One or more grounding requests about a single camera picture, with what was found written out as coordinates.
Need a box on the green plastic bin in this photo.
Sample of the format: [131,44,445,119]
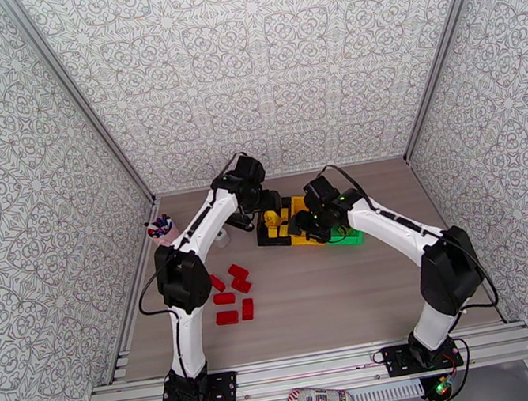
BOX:
[322,221,367,252]

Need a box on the black stapler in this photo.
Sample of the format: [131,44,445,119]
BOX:
[224,211,256,236]

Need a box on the pink pen cup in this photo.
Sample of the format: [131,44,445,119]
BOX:
[143,212,184,251]

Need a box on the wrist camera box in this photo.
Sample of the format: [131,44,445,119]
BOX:
[231,151,268,187]
[300,173,341,213]

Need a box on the white tape dispenser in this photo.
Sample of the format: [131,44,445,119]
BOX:
[212,226,231,250]

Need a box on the yellow plastic bin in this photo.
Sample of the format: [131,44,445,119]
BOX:
[283,192,328,252]

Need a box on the aluminium side rail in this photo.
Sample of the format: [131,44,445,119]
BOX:
[82,199,187,385]

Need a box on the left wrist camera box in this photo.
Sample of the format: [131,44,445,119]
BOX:
[231,151,268,187]

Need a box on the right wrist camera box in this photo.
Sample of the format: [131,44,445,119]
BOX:
[300,173,341,213]

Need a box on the circuit board with green light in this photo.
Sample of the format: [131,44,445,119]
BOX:
[429,375,458,399]

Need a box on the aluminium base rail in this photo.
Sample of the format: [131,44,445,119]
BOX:
[78,317,528,401]

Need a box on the aluminium corner post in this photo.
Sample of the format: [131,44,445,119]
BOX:
[0,0,160,225]
[378,0,528,166]

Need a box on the black plastic bin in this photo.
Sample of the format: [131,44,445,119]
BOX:
[250,195,298,252]

